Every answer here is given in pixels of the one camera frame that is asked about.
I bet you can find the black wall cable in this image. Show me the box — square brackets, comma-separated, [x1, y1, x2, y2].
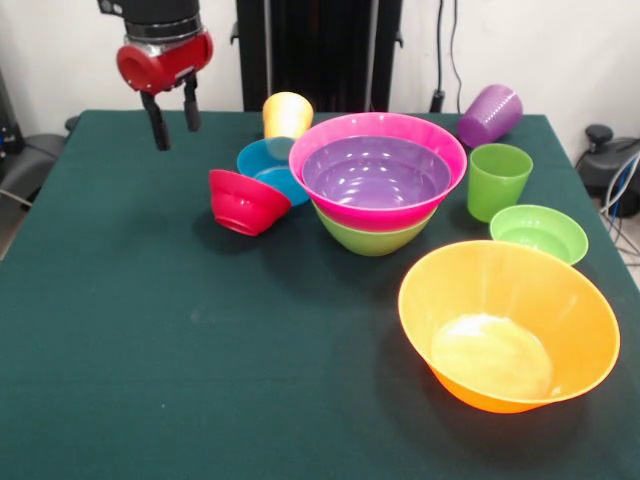
[435, 0, 446, 94]
[449, 0, 464, 114]

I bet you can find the green cup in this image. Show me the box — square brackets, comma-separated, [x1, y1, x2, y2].
[466, 143, 534, 225]

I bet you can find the purple bowl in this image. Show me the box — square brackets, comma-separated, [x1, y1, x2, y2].
[300, 135, 453, 210]

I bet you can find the small blue bowl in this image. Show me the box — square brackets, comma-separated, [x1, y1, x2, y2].
[235, 137, 311, 208]

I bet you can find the small green bowl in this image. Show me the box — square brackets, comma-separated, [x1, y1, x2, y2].
[489, 203, 590, 266]

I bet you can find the dark green tablecloth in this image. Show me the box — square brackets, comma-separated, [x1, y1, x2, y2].
[0, 108, 640, 480]

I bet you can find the small red bowl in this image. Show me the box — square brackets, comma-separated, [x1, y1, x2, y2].
[207, 168, 293, 237]

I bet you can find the purple cup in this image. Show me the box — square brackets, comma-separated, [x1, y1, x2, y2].
[456, 83, 525, 150]

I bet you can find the medium green bowl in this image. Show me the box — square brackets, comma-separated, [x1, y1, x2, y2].
[312, 204, 437, 258]

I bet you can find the black robot column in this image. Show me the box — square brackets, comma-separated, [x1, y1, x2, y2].
[229, 0, 405, 114]

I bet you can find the large orange bowl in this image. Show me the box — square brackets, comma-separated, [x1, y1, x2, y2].
[397, 239, 622, 415]

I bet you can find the yellow cup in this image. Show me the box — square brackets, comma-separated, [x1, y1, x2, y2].
[261, 91, 315, 141]

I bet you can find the large pink bowl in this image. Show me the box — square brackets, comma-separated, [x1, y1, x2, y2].
[287, 111, 469, 234]

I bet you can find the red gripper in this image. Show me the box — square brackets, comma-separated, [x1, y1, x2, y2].
[116, 30, 216, 153]

